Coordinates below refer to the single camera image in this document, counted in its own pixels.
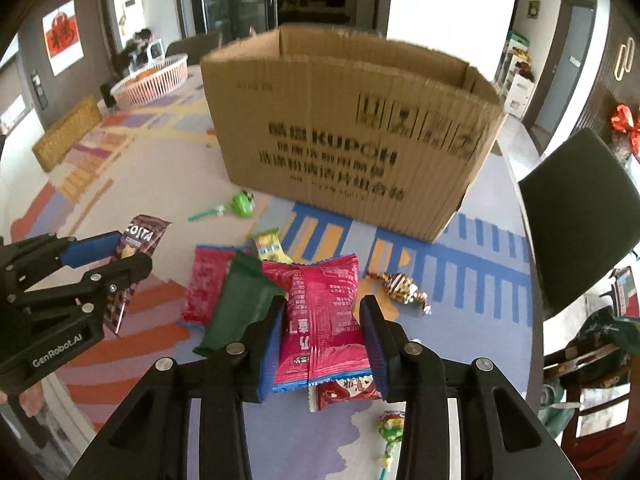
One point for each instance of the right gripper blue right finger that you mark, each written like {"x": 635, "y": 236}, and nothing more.
{"x": 406, "y": 371}

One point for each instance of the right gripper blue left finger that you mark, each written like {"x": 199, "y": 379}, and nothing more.
{"x": 242, "y": 372}

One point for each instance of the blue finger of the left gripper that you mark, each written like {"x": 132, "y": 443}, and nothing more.
{"x": 93, "y": 288}
{"x": 34, "y": 258}

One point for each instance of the brown costa biscuit pack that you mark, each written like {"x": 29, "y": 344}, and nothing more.
{"x": 133, "y": 256}

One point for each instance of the gold striped candy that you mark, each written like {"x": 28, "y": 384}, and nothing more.
{"x": 402, "y": 288}

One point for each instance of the pink snack bag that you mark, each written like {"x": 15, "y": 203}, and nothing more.
{"x": 322, "y": 340}

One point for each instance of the yellow green candy packet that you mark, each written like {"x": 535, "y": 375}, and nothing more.
{"x": 268, "y": 246}

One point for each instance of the red white snack packet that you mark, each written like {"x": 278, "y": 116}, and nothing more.
{"x": 342, "y": 390}

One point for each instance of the green lollipop near edge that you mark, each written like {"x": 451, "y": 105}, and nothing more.
{"x": 391, "y": 429}

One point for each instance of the dark green snack packet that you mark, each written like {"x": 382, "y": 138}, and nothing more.
{"x": 244, "y": 299}

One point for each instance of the colourful patterned tablecloth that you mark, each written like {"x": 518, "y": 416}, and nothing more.
{"x": 164, "y": 160}

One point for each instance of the yellow woven tissue box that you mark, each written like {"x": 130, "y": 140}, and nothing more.
{"x": 58, "y": 139}

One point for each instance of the green lollipop near box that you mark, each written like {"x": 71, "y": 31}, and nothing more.
{"x": 242, "y": 205}

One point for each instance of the wooden chair with clothes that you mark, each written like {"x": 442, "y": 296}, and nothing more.
{"x": 590, "y": 394}

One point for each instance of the pink plastic basket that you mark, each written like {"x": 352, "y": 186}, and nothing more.
{"x": 151, "y": 83}

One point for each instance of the red paper door poster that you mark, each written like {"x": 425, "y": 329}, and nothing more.
{"x": 62, "y": 38}

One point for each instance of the dark chair right side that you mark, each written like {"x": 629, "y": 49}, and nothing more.
{"x": 582, "y": 210}

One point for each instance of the dark chair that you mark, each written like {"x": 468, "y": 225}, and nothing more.
{"x": 195, "y": 47}
{"x": 582, "y": 210}

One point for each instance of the brown cardboard box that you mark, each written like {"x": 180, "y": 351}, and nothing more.
{"x": 378, "y": 130}

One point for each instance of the dark chair far left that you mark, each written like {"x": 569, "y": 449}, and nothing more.
{"x": 195, "y": 47}

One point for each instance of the white storage shelf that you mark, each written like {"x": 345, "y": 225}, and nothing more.
{"x": 514, "y": 78}

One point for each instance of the red bow decoration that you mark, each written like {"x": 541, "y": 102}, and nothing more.
{"x": 623, "y": 123}

